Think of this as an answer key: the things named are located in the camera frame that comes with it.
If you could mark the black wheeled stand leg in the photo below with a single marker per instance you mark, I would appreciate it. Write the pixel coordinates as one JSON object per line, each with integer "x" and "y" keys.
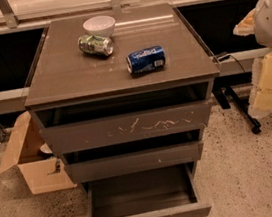
{"x": 222, "y": 94}

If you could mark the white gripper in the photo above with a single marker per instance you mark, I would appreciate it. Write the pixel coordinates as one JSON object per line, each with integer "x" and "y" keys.
{"x": 261, "y": 94}

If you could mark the grey bottom drawer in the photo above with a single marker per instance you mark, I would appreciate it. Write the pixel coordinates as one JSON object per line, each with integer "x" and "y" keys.
{"x": 166, "y": 192}

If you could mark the grey top drawer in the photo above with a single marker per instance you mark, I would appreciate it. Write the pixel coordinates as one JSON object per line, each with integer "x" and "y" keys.
{"x": 111, "y": 121}

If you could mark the white item in box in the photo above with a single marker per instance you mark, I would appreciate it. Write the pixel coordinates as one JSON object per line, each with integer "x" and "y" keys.
{"x": 45, "y": 149}

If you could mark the open cardboard box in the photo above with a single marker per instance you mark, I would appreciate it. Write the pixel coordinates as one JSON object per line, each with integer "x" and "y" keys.
{"x": 43, "y": 172}

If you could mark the grey drawer cabinet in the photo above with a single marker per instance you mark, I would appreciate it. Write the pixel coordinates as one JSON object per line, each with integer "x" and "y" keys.
{"x": 64, "y": 75}

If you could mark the grey drawer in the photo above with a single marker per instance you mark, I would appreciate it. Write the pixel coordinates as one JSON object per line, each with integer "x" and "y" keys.
{"x": 134, "y": 156}
{"x": 111, "y": 121}
{"x": 166, "y": 192}

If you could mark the white bowl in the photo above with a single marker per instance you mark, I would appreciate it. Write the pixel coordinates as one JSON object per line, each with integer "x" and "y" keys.
{"x": 100, "y": 26}

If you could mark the blue pepsi can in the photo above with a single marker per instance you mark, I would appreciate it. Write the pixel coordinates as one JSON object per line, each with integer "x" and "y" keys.
{"x": 145, "y": 60}

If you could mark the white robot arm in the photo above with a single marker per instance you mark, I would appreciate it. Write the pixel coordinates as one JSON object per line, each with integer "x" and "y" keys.
{"x": 258, "y": 22}

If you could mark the grey middle drawer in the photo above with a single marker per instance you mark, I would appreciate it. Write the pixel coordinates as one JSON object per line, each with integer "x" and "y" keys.
{"x": 134, "y": 156}

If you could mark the green crushed soda can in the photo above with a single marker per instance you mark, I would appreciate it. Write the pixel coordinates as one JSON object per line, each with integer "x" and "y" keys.
{"x": 95, "y": 45}

